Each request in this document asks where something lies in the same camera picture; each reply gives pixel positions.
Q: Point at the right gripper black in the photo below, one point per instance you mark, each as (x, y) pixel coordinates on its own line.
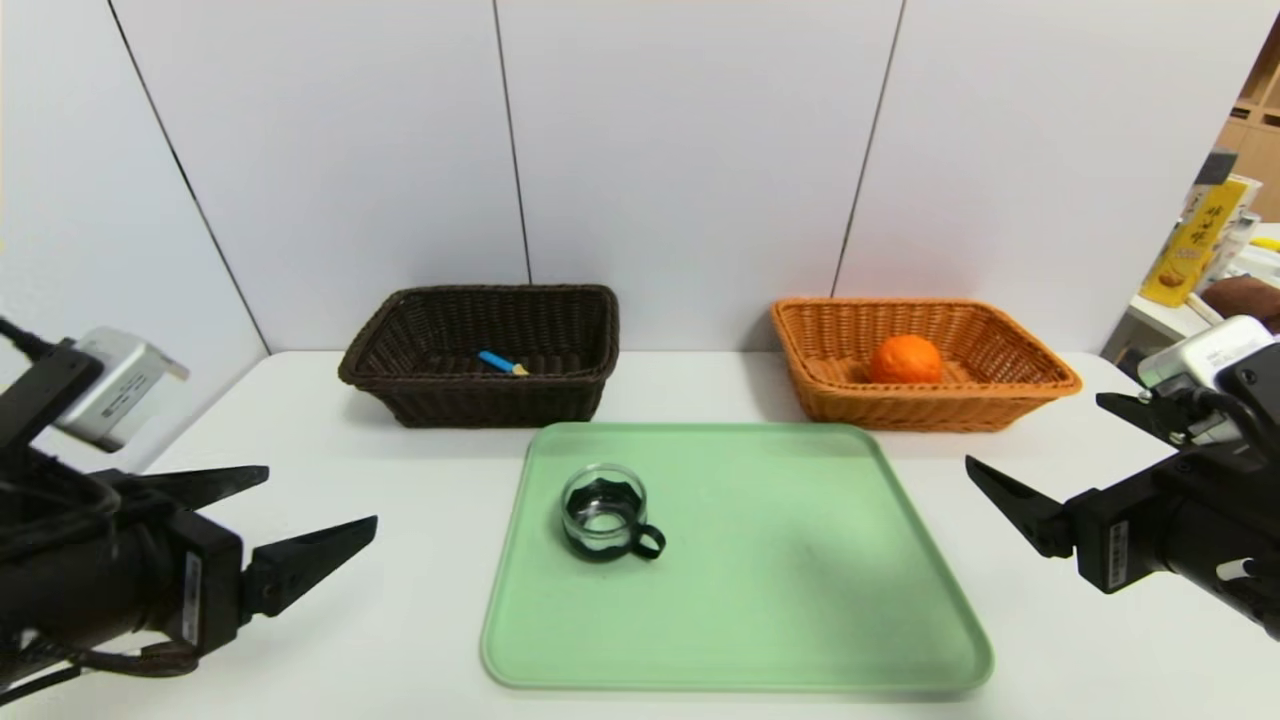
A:
(1108, 545)

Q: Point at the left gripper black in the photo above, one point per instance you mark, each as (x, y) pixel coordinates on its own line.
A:
(203, 583)

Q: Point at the orange fruit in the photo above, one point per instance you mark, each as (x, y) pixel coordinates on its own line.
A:
(905, 360)

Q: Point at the glass cup black holder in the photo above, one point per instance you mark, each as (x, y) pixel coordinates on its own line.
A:
(600, 520)

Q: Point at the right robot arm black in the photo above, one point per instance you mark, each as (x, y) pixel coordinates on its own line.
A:
(1235, 500)

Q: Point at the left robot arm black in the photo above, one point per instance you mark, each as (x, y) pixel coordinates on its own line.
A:
(70, 570)

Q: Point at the orange wicker basket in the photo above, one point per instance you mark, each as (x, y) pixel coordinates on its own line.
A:
(900, 410)

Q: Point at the dark brown wicker basket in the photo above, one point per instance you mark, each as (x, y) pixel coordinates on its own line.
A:
(500, 400)

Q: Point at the white side table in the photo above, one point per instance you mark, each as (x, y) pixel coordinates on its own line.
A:
(1160, 320)

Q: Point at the white marker pen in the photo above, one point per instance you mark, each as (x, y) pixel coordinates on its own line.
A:
(1205, 308)

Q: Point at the brown folded towel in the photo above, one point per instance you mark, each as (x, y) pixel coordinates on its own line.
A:
(1250, 295)

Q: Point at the yellow printed carton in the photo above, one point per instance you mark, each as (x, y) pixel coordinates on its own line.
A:
(1190, 250)

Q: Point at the small yellow item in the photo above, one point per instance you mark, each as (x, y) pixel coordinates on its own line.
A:
(1268, 243)

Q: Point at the dark grey carton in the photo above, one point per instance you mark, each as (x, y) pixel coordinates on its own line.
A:
(1214, 168)

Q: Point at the light green plastic tray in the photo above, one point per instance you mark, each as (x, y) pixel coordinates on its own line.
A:
(750, 600)

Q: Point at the wooden shelf unit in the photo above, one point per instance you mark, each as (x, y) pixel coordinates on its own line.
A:
(1262, 140)

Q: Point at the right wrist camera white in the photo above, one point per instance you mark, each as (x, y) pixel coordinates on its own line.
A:
(1200, 360)

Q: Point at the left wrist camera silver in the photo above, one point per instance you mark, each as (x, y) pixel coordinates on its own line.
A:
(120, 390)

